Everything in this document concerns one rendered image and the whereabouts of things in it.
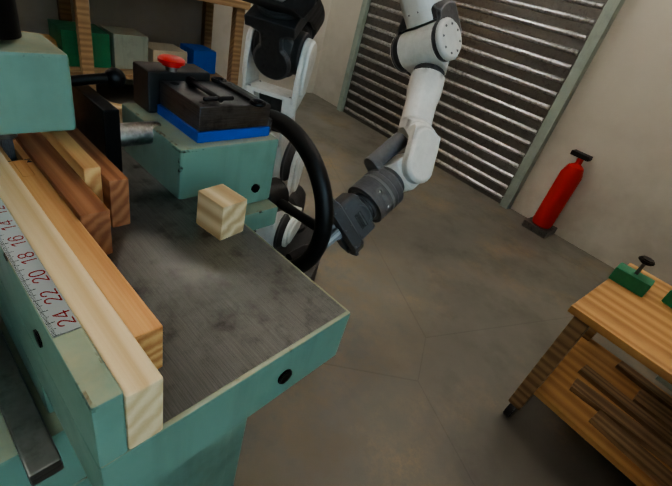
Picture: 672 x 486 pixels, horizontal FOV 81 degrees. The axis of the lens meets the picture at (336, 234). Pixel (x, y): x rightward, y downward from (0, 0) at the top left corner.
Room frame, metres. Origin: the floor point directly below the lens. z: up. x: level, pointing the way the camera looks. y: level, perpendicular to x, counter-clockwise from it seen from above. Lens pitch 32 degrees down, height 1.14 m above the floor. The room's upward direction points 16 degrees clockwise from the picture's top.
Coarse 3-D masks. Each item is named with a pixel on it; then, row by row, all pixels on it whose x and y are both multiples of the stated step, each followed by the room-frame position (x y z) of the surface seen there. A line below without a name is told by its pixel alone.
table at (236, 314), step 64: (128, 256) 0.26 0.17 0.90; (192, 256) 0.28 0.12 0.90; (256, 256) 0.31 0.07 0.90; (192, 320) 0.21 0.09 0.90; (256, 320) 0.23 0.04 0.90; (320, 320) 0.25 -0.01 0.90; (192, 384) 0.16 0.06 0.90; (256, 384) 0.18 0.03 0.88; (128, 448) 0.11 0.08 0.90; (192, 448) 0.14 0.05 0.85
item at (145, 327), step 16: (16, 144) 0.32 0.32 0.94; (32, 176) 0.28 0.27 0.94; (32, 192) 0.26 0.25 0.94; (48, 192) 0.26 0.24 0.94; (48, 208) 0.24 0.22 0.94; (64, 208) 0.25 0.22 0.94; (64, 224) 0.23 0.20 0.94; (80, 224) 0.23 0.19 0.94; (80, 240) 0.22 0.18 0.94; (80, 256) 0.20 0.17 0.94; (96, 256) 0.21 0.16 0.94; (96, 272) 0.19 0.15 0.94; (112, 272) 0.19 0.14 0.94; (112, 288) 0.18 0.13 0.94; (128, 288) 0.18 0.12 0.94; (112, 304) 0.17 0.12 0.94; (128, 304) 0.17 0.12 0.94; (144, 304) 0.18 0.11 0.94; (128, 320) 0.16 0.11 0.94; (144, 320) 0.16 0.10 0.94; (144, 336) 0.15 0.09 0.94; (160, 336) 0.16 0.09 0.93; (160, 352) 0.16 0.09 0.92
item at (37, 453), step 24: (0, 336) 0.21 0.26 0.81; (0, 360) 0.18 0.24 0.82; (0, 384) 0.17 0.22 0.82; (24, 384) 0.17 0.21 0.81; (0, 408) 0.15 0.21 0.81; (24, 408) 0.15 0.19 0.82; (24, 432) 0.14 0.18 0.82; (48, 432) 0.14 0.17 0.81; (24, 456) 0.12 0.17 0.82; (48, 456) 0.13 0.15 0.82
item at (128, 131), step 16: (80, 96) 0.36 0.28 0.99; (96, 96) 0.36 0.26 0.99; (80, 112) 0.36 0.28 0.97; (96, 112) 0.34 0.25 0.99; (112, 112) 0.34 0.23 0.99; (80, 128) 0.36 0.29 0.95; (96, 128) 0.34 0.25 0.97; (112, 128) 0.33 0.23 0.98; (128, 128) 0.38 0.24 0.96; (144, 128) 0.39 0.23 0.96; (96, 144) 0.34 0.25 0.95; (112, 144) 0.33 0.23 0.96; (128, 144) 0.38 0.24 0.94; (144, 144) 0.39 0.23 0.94; (112, 160) 0.33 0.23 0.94
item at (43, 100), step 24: (0, 48) 0.30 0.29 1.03; (24, 48) 0.31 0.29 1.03; (48, 48) 0.33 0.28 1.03; (0, 72) 0.29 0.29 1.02; (24, 72) 0.31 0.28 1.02; (48, 72) 0.32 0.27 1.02; (0, 96) 0.29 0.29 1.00; (24, 96) 0.30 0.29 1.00; (48, 96) 0.32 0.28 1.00; (72, 96) 0.33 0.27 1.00; (0, 120) 0.29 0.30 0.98; (24, 120) 0.30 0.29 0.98; (48, 120) 0.31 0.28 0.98; (72, 120) 0.33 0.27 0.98
